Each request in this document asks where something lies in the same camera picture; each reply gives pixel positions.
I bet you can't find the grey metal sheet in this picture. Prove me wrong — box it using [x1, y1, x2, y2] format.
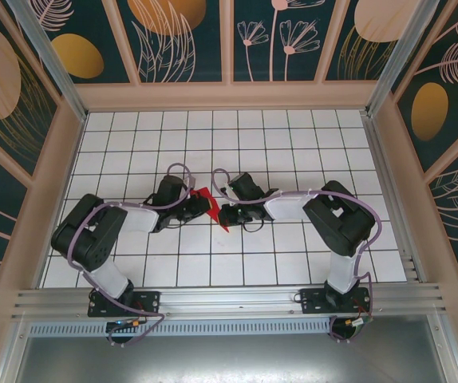
[0, 314, 458, 383]

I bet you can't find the small circuit board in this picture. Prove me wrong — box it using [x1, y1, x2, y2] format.
[344, 316, 375, 331]
[106, 318, 147, 333]

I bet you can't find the long aluminium mounting rail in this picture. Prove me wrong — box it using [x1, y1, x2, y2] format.
[11, 282, 448, 320]

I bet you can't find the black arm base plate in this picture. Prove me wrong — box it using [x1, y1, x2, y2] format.
[88, 290, 162, 318]
[299, 287, 373, 314]

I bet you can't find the slotted grey cable duct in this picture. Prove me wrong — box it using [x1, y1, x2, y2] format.
[27, 317, 334, 337]

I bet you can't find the purple cable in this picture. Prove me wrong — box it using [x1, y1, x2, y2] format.
[65, 162, 196, 349]
[211, 168, 384, 344]

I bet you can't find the aluminium side rail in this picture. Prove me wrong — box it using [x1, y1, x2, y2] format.
[362, 113, 426, 283]

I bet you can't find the aluminium frame post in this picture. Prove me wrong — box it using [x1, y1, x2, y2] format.
[7, 0, 89, 121]
[365, 0, 440, 117]

